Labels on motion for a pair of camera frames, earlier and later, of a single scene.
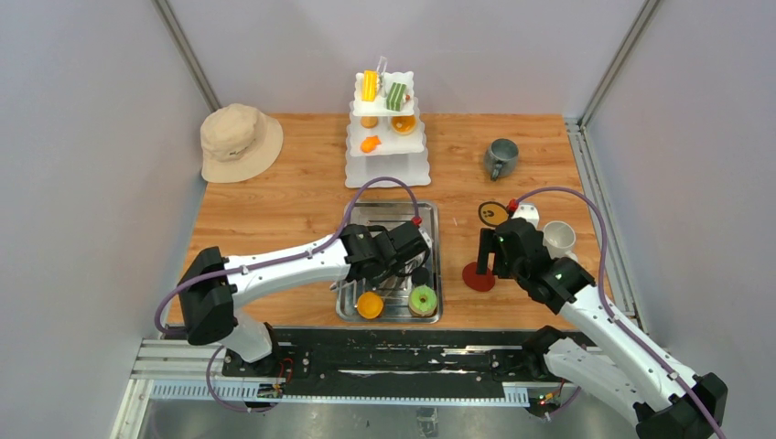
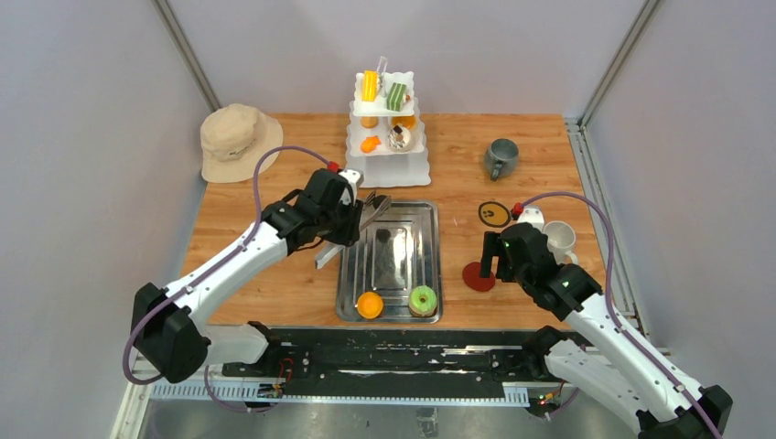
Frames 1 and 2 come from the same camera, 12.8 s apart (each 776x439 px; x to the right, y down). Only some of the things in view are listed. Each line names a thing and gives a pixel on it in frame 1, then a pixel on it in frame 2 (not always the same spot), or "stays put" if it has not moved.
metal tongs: [393, 278] → [373, 205]
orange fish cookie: [370, 144] stays put
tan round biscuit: [369, 122] stays put
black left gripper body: [390, 273] → [341, 226]
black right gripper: [490, 244] stays put
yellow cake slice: [370, 85] stays put
